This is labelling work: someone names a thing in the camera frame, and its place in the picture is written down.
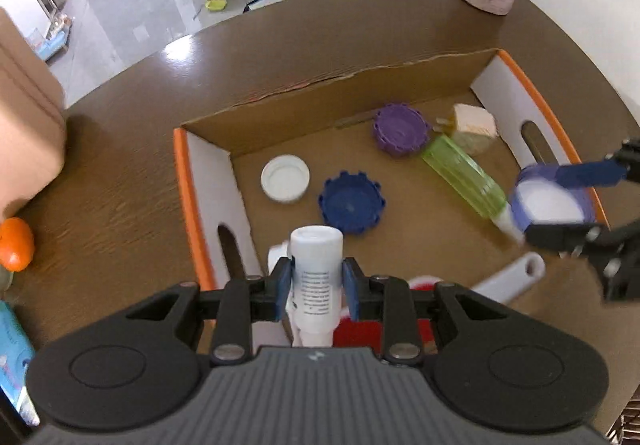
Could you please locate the purple ribbed cap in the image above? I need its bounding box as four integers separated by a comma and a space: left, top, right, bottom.
372, 102, 432, 156

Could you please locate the pink ribbed case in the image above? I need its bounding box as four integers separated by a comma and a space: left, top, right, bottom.
0, 8, 69, 222

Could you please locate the red cardboard box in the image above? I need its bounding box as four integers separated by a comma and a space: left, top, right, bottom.
173, 48, 611, 352

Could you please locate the periwinkle round lid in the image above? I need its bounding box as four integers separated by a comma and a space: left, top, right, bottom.
509, 164, 599, 234

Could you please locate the blue ribbed cap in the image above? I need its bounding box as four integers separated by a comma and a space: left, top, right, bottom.
318, 170, 389, 236

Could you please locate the white ribbed cap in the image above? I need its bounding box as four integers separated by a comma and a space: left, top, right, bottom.
267, 244, 293, 279
260, 154, 311, 204

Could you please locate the orange fruit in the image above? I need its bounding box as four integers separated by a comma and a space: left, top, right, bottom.
0, 217, 36, 272

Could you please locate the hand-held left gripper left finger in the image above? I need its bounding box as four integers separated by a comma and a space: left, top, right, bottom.
125, 257, 294, 366

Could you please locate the small white labelled bottle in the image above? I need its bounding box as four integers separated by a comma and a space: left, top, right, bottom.
286, 225, 346, 349

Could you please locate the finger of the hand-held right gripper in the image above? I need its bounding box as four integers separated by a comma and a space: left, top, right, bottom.
554, 138, 640, 189
524, 219, 640, 304

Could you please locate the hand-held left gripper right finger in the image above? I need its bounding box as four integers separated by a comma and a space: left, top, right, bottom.
341, 257, 512, 366

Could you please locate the green transparent bottle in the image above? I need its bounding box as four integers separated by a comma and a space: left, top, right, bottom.
420, 134, 526, 244

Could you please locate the slim white plastic tube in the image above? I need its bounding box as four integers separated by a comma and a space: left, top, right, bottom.
470, 252, 547, 307

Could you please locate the blue tissue pack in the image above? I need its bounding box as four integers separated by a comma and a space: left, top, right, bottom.
0, 300, 40, 427

